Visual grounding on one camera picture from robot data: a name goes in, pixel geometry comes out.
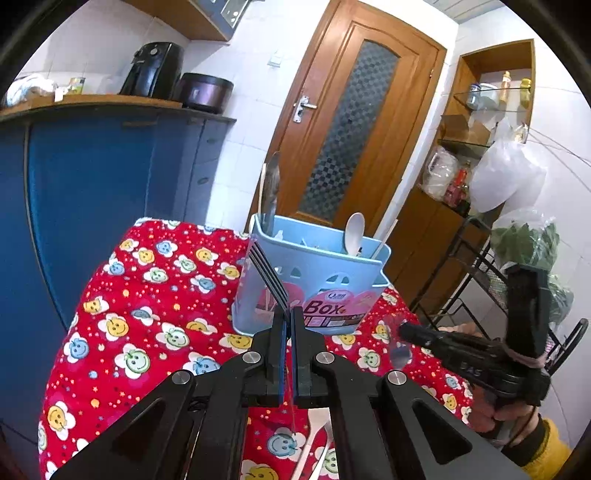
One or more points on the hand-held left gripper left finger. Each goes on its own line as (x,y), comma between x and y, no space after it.
(279,355)

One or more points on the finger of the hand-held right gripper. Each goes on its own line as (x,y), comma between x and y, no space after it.
(429,340)

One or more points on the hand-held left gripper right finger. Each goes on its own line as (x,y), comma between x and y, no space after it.
(301,357)

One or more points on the large silver fork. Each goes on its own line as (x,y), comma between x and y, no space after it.
(270,277)

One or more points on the white cutlery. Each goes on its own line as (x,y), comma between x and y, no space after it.
(307,443)

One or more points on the light blue plastic utensil box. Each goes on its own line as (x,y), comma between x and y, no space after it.
(323,272)

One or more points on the beige plastic chopstick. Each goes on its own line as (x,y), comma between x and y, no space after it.
(385,237)

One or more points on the beige plastic spoon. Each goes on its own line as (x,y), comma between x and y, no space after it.
(354,233)

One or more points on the long wooden chopstick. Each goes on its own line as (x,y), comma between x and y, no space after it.
(262,194)

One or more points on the silver table knife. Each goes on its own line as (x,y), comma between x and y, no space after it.
(273,184)

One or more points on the person's right forearm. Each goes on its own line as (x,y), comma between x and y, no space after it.
(549,445)

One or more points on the person's right hand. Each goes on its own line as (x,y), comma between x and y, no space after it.
(501,417)

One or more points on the wooden shelf cabinet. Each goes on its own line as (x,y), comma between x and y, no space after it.
(429,240)

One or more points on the bag of green vegetables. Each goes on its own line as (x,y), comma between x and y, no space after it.
(526,242)

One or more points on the red smiley printed tablecloth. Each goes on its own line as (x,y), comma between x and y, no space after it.
(147,323)

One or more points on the red bottles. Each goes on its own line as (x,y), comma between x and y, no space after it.
(457,189)

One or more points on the clear plastic jug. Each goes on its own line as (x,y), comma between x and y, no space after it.
(441,173)

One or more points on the white plastic bag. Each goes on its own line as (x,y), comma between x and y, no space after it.
(505,177)

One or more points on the cardboard box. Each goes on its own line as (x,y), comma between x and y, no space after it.
(461,128)

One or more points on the wooden door with glass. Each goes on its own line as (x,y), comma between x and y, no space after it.
(300,138)

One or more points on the blue kitchen counter cabinet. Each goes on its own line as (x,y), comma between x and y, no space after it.
(92,207)

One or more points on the yellow bottle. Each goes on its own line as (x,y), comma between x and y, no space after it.
(505,87)

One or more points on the dark rice cooker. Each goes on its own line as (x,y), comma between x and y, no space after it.
(205,92)

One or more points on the black air fryer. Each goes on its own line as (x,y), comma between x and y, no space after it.
(152,69)

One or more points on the crumpled white bag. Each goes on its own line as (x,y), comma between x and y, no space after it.
(27,87)

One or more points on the white light switch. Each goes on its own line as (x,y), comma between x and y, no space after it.
(276,60)

